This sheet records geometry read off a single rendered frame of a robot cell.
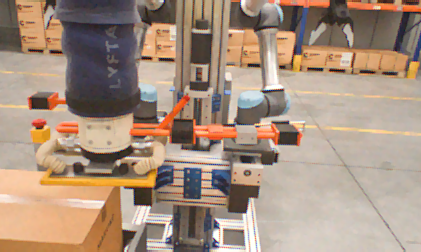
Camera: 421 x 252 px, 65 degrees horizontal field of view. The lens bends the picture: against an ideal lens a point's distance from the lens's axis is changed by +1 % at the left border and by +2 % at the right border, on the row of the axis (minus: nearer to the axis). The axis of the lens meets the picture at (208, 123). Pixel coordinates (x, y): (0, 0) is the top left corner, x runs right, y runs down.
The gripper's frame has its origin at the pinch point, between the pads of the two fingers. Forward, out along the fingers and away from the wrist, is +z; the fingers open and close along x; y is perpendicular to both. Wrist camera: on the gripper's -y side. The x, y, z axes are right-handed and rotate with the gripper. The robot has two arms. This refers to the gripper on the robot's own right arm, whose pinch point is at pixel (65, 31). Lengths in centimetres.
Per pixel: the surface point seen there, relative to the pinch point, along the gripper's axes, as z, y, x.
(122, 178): 37, -41, -32
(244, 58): 130, 679, -119
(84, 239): 57, -46, -21
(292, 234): 152, 79, -124
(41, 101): 25.8, -8.4, 8.2
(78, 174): 37, -41, -18
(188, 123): 25, -23, -50
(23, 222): 57, -40, 2
